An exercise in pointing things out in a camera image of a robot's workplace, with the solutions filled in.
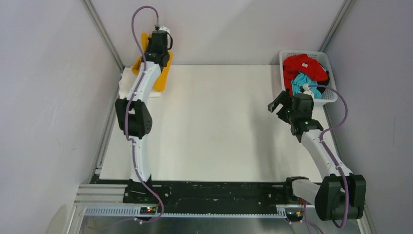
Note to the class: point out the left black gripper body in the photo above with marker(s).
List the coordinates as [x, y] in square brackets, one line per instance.
[167, 55]

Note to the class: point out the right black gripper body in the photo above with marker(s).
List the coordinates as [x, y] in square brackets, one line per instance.
[291, 115]

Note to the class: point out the yellow t shirt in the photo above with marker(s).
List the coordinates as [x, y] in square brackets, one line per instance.
[161, 81]

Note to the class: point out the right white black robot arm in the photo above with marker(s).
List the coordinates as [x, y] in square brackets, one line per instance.
[341, 194]

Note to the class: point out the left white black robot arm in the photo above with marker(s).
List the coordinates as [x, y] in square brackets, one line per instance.
[133, 115]

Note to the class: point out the light blue t shirt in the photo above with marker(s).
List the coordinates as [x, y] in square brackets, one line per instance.
[302, 79]

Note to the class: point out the red t shirt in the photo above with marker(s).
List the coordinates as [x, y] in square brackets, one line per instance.
[301, 63]

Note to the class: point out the white plastic laundry basket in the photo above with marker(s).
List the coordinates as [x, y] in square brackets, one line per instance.
[328, 96]

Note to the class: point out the black garment in basket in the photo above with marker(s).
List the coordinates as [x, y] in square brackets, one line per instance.
[324, 82]

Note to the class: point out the folded white t shirt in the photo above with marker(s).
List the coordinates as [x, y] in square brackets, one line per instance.
[127, 81]

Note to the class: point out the right small circuit board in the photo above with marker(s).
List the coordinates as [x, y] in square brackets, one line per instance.
[294, 217]

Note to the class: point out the small circuit board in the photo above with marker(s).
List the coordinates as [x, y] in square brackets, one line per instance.
[148, 211]
[294, 217]

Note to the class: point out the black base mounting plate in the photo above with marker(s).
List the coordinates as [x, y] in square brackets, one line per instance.
[215, 198]

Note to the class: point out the left small circuit board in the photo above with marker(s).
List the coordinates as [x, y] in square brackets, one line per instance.
[148, 211]

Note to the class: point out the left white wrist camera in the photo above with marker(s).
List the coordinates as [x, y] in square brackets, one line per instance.
[162, 28]

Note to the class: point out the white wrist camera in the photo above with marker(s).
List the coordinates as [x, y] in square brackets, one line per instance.
[305, 89]
[162, 28]

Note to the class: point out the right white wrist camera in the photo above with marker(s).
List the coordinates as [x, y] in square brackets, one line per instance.
[305, 89]

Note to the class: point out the aluminium frame rails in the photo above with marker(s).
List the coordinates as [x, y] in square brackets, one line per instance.
[221, 141]

